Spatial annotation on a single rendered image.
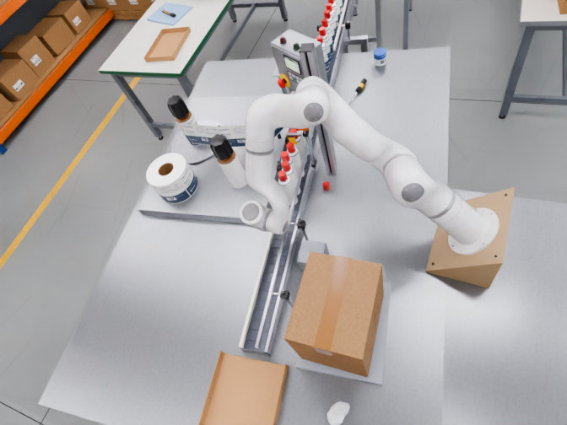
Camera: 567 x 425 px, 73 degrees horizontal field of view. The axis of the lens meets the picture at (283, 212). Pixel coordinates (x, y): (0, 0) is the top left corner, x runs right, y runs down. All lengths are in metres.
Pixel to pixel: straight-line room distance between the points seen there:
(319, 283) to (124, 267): 1.04
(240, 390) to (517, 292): 1.04
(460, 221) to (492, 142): 1.73
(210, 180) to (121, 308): 0.71
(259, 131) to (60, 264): 2.60
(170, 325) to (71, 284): 1.71
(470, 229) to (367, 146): 0.48
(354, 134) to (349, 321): 0.55
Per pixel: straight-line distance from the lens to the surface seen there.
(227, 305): 1.64
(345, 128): 1.17
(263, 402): 1.50
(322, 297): 1.24
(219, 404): 1.56
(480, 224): 1.46
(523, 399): 1.51
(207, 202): 1.87
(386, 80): 2.26
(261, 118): 1.15
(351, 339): 1.19
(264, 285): 1.57
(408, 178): 1.20
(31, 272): 3.66
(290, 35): 1.52
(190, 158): 2.09
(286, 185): 1.59
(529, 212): 1.77
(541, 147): 3.13
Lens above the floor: 2.27
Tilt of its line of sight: 55 degrees down
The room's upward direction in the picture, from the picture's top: 24 degrees counter-clockwise
